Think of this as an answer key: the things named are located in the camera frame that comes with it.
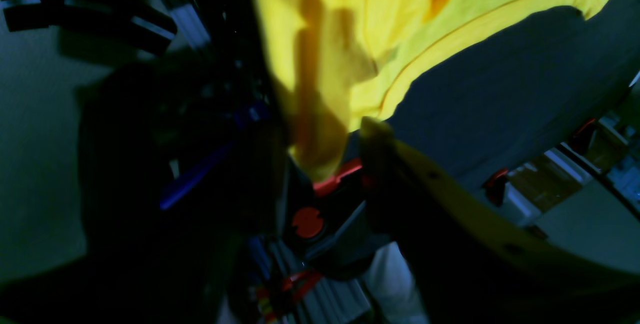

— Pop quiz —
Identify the black table cloth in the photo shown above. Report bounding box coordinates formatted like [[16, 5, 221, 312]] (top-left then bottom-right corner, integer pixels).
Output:
[[387, 0, 640, 191]]

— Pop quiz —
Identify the yellow t-shirt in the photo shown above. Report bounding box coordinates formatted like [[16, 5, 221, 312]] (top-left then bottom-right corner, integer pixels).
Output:
[[253, 0, 609, 181]]

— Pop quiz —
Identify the blue clamp far right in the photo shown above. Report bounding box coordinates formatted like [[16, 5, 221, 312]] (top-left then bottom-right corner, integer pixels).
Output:
[[158, 101, 272, 211]]

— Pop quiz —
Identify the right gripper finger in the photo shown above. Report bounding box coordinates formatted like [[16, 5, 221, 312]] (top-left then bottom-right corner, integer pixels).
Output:
[[360, 117, 640, 290]]

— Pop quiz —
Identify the red black clamp far right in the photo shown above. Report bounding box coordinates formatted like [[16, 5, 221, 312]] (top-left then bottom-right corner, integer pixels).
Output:
[[282, 158, 391, 281]]

